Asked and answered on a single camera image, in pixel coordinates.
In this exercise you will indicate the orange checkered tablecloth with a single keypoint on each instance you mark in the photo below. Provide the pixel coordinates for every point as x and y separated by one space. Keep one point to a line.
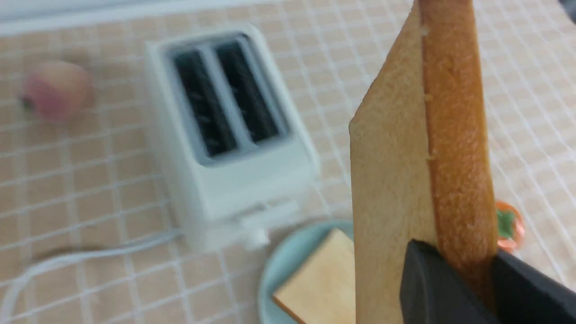
91 181

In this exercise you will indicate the light teal plate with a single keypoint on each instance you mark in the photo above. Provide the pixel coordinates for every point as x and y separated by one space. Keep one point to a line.
286 259

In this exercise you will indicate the orange persimmon with green leaf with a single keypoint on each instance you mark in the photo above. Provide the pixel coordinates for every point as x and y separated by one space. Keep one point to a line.
511 227

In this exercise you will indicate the white two-slot toaster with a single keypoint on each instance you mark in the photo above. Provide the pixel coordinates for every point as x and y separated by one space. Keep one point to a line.
235 154

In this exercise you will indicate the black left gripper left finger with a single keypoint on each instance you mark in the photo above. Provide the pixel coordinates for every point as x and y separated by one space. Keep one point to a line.
433 293

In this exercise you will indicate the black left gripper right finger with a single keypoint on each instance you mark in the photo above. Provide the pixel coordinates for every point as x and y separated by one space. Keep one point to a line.
524 295

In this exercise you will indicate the pink peach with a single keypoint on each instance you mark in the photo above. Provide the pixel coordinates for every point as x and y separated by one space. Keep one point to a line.
56 91

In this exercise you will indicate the toast slice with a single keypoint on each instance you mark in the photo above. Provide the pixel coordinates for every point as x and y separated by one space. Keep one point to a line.
420 166
322 290

